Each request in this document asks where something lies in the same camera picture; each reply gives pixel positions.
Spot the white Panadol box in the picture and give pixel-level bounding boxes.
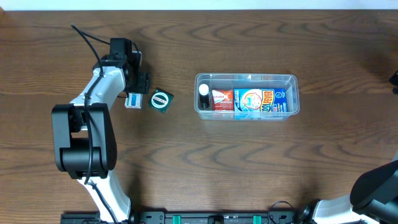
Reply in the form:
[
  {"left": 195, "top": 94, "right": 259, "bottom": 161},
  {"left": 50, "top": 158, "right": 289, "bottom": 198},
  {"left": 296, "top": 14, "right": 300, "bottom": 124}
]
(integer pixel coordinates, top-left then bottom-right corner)
[{"left": 124, "top": 93, "right": 143, "bottom": 109}]

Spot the small dark medicine bottle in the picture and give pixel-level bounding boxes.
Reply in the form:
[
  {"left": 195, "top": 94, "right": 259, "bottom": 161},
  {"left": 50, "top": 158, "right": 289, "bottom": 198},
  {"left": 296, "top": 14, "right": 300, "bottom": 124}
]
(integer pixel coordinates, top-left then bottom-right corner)
[{"left": 198, "top": 84, "right": 210, "bottom": 109}]

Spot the red Panadol ActiFast box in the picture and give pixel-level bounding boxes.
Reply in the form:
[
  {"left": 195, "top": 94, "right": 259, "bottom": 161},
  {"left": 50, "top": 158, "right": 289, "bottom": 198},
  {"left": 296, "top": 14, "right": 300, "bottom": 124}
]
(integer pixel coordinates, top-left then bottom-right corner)
[{"left": 212, "top": 90, "right": 234, "bottom": 111}]

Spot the blue Cool Fever box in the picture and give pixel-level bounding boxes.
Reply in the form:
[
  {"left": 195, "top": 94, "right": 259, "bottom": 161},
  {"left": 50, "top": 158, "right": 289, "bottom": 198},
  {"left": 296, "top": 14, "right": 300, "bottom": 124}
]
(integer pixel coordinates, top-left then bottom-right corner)
[{"left": 233, "top": 88, "right": 287, "bottom": 119}]

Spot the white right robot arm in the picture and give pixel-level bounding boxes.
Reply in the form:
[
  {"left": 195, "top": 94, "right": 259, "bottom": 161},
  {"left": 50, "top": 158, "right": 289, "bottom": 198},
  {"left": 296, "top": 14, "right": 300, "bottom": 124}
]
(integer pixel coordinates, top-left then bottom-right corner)
[{"left": 298, "top": 157, "right": 397, "bottom": 223}]

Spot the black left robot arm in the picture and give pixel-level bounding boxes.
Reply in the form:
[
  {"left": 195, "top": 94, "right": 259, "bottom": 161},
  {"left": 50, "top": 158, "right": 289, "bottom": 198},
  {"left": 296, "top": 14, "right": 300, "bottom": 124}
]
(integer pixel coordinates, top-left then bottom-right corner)
[{"left": 52, "top": 38, "right": 150, "bottom": 223}]

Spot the clear plastic container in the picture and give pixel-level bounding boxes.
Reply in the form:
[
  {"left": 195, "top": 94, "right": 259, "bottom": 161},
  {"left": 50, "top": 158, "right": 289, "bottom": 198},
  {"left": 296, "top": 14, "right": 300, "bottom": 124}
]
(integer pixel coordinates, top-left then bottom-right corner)
[{"left": 194, "top": 73, "right": 300, "bottom": 121}]

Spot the green Zam-Buk box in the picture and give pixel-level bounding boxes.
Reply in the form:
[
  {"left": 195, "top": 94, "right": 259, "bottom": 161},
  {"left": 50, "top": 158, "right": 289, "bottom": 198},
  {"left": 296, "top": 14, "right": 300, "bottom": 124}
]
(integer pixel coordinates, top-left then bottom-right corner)
[{"left": 147, "top": 88, "right": 174, "bottom": 114}]

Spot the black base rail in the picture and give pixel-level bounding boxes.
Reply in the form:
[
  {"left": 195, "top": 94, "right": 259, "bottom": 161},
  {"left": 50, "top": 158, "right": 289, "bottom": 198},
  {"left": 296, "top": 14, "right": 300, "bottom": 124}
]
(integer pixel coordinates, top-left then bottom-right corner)
[{"left": 60, "top": 206, "right": 316, "bottom": 224}]

